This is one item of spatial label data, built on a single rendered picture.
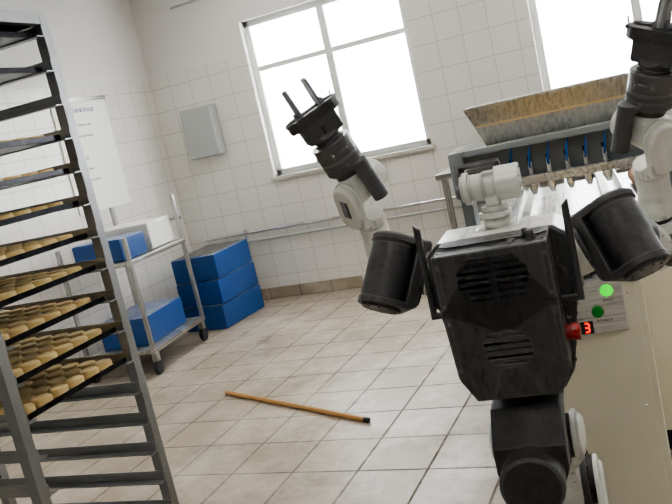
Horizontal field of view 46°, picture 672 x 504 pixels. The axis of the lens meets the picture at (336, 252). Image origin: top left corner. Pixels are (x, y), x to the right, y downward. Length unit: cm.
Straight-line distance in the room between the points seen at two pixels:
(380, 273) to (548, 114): 143
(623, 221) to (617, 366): 81
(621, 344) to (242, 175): 512
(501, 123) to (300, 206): 407
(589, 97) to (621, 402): 107
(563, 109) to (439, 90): 345
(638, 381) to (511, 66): 413
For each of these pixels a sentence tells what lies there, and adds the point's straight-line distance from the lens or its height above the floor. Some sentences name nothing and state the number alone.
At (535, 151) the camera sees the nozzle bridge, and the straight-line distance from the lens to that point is 289.
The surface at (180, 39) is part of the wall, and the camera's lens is 716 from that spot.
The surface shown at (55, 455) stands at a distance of 261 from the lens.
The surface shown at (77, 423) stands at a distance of 251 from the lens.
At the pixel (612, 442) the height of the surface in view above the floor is 38.
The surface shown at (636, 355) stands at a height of 62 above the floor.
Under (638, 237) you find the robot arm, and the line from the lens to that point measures 148.
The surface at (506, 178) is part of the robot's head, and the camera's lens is 151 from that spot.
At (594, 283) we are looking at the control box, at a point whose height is 83.
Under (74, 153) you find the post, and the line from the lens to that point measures 226.
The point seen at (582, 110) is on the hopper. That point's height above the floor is 123.
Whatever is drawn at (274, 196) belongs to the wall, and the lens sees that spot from 684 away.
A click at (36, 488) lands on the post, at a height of 71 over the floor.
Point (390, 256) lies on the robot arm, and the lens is 154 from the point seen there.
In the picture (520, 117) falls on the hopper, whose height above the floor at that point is 125.
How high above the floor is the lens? 137
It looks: 9 degrees down
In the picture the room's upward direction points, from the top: 13 degrees counter-clockwise
